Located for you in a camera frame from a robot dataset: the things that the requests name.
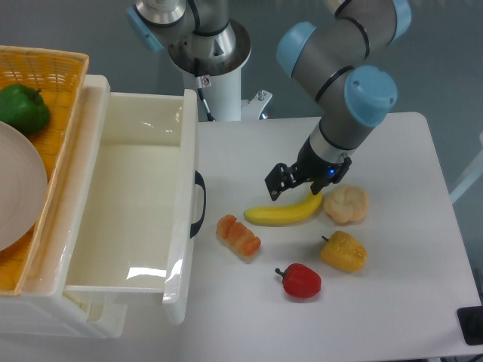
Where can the white metal mounting bracket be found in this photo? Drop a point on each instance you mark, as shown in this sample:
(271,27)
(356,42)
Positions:
(254,109)

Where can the yellow bell pepper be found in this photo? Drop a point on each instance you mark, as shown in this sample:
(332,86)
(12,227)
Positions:
(343,252)

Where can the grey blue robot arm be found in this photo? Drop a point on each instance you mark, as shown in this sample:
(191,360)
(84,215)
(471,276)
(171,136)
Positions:
(329,64)

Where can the beige round plate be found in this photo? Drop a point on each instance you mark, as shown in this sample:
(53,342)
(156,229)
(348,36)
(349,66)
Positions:
(23,185)

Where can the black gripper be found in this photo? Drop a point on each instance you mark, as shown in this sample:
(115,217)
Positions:
(309,167)

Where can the green bell pepper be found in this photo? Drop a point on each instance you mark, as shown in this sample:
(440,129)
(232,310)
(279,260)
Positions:
(24,109)

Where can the yellow banana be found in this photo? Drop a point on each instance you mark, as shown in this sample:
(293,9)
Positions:
(285,214)

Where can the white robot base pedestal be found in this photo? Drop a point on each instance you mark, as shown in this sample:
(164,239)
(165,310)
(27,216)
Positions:
(212,67)

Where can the red bell pepper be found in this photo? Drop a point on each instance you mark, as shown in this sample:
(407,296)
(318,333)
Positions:
(299,281)

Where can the orange square bread loaf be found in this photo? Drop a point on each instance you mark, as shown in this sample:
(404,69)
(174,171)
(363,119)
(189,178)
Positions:
(238,237)

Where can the white open drawer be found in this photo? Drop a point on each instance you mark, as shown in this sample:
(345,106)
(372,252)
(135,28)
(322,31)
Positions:
(134,244)

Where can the black drawer handle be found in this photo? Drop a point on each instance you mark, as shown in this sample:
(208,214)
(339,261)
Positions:
(200,204)

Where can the round knotted bread roll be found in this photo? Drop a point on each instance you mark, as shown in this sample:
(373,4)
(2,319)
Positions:
(346,203)

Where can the orange woven basket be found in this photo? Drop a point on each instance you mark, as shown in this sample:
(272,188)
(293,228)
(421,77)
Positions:
(60,75)

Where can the black device at table edge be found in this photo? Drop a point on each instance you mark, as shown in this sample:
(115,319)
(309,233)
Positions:
(470,319)

